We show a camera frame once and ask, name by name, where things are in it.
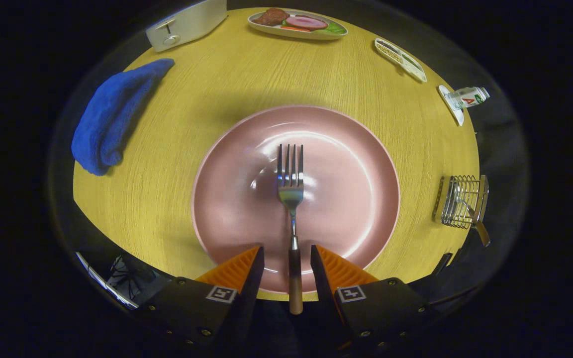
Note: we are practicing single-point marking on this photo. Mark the green toy lettuce leaf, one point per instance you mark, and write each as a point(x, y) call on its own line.
point(335, 29)

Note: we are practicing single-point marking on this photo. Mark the white divided grain dish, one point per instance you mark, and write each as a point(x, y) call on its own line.
point(401, 59)

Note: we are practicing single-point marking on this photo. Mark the oval plate with toy food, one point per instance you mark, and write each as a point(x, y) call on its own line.
point(291, 34)

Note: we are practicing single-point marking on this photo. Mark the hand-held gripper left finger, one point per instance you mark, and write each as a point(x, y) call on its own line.
point(246, 298)

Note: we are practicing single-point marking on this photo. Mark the black table clamp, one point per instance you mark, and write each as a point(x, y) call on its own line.
point(443, 263)

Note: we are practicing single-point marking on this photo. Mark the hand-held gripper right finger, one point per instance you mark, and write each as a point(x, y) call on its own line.
point(324, 283)

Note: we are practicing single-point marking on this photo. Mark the pink toy ham slice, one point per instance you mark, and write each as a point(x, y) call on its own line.
point(306, 22)

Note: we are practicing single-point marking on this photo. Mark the white square coaster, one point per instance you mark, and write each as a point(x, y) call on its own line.
point(453, 112)

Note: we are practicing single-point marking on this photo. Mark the pink round plate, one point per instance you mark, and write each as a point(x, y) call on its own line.
point(346, 199)

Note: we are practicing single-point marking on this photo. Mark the white toaster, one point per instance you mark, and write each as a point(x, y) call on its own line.
point(192, 22)

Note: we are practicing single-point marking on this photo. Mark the white drink bottle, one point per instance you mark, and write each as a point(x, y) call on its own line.
point(470, 97)

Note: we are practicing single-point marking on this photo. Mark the blue towel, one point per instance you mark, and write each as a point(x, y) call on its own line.
point(112, 114)

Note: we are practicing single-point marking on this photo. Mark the patterned dark clothing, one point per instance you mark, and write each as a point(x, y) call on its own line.
point(137, 278)

